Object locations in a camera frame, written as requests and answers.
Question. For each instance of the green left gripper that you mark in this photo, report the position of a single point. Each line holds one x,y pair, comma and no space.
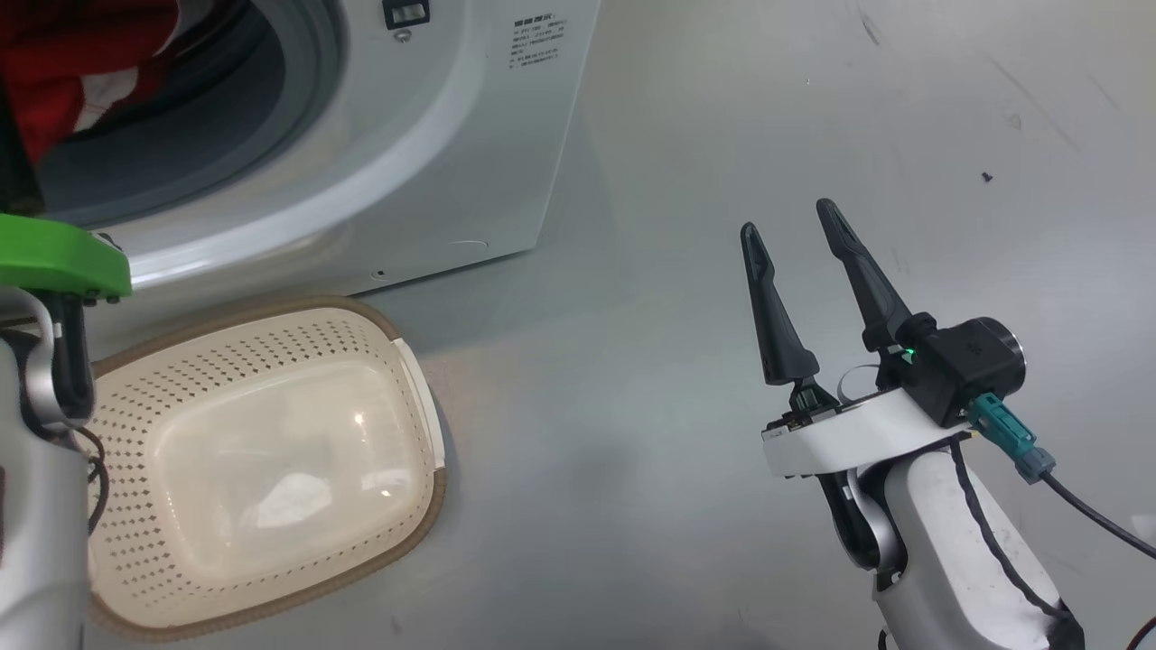
63,262

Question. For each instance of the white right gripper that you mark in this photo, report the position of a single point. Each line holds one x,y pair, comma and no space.
858,438

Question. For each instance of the red and white garment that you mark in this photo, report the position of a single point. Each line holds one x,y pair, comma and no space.
81,54

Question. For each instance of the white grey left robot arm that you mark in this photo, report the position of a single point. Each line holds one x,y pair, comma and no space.
36,542

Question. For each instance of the cream perforated laundry basket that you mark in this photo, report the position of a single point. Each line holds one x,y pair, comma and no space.
271,469

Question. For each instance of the white front-load washing machine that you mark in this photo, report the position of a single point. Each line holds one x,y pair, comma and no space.
433,135

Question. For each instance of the grey text sticker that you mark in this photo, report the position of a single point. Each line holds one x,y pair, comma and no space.
539,43

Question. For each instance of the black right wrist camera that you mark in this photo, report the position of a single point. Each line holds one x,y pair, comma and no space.
957,361

